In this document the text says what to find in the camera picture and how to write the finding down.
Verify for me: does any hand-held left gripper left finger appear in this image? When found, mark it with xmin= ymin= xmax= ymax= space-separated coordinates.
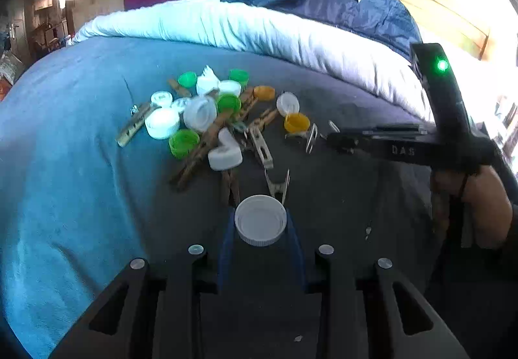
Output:
xmin=49 ymin=210 xmax=240 ymax=359

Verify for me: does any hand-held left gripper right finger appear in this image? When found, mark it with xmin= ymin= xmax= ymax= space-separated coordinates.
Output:
xmin=284 ymin=212 xmax=471 ymax=359

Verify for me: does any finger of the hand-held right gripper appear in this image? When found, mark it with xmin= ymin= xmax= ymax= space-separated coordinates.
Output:
xmin=363 ymin=123 xmax=430 ymax=136
xmin=327 ymin=132 xmax=432 ymax=165

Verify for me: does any large white plastic lid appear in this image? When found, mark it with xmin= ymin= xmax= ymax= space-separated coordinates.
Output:
xmin=235 ymin=195 xmax=288 ymax=246

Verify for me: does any person's right hand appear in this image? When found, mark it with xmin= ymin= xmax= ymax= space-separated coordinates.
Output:
xmin=430 ymin=167 xmax=513 ymax=250

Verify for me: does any pile of wooden clothespins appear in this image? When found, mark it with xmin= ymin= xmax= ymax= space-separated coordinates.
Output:
xmin=117 ymin=78 xmax=281 ymax=206

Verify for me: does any navy blue quilt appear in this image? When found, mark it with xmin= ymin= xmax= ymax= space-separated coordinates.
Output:
xmin=220 ymin=0 xmax=424 ymax=61

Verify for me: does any pile of white bottle caps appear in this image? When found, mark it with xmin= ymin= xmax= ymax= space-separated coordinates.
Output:
xmin=144 ymin=79 xmax=301 ymax=172

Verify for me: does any white plastic fork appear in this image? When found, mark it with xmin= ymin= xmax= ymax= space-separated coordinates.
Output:
xmin=198 ymin=64 xmax=221 ymax=84

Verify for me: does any blue blanket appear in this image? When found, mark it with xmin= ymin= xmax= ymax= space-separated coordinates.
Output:
xmin=0 ymin=35 xmax=446 ymax=359

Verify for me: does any light blue quilt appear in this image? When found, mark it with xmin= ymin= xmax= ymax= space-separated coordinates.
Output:
xmin=67 ymin=0 xmax=436 ymax=123

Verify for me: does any wooden door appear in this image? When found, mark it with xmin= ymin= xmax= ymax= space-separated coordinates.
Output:
xmin=6 ymin=18 xmax=31 ymax=65

